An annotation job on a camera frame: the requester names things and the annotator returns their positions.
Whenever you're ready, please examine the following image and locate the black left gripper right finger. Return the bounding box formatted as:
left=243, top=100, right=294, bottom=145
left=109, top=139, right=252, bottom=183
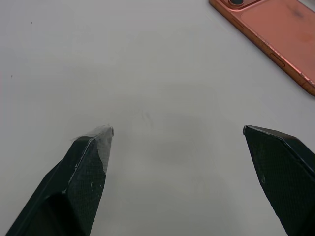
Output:
left=242, top=125, right=315, bottom=236

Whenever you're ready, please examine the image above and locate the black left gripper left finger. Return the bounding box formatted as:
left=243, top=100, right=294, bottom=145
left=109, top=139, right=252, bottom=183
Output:
left=5, top=124, right=115, bottom=236

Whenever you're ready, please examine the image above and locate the orange smartphone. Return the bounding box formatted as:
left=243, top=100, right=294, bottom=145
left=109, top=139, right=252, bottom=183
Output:
left=208, top=0, right=315, bottom=97

